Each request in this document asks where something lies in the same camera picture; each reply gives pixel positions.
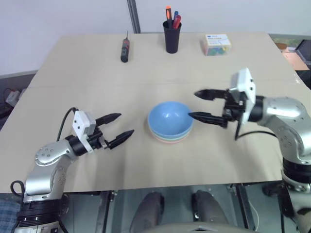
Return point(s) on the pink bowl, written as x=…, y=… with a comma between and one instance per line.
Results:
x=170, y=143

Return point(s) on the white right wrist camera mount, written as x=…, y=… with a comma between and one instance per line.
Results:
x=245, y=85

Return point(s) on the dark rounded shape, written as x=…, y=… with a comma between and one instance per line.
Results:
x=209, y=208
x=148, y=211

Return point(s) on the grey metal post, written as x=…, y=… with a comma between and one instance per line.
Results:
x=134, y=15

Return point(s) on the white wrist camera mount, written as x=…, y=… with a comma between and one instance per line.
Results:
x=81, y=126
x=245, y=85

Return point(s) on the white power strip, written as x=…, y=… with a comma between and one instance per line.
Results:
x=12, y=96

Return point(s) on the blue pen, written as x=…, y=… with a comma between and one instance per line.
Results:
x=175, y=15

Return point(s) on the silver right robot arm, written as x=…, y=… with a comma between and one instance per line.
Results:
x=286, y=114

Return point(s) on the clear box of coloured pins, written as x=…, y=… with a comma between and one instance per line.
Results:
x=215, y=44

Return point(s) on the black pen cup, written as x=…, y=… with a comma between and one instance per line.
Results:
x=172, y=38

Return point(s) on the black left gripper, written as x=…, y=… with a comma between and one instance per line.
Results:
x=96, y=142

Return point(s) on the black and red screwdriver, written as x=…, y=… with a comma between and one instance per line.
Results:
x=125, y=49

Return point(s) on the blue plaid cloth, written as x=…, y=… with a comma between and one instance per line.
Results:
x=8, y=216

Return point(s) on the orange marker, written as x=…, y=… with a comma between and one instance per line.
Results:
x=168, y=14

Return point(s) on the red marker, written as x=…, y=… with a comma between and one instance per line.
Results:
x=177, y=21

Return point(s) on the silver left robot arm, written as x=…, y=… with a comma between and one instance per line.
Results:
x=46, y=155

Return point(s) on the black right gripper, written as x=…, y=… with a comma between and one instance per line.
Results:
x=233, y=106

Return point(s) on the green bowl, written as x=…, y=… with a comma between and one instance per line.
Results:
x=179, y=138

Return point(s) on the black monitor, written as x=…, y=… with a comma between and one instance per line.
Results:
x=305, y=51

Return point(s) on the blue bowl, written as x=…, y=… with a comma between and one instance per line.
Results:
x=170, y=119

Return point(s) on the orange box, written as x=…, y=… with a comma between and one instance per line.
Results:
x=295, y=59

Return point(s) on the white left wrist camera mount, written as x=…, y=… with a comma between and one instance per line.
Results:
x=81, y=126

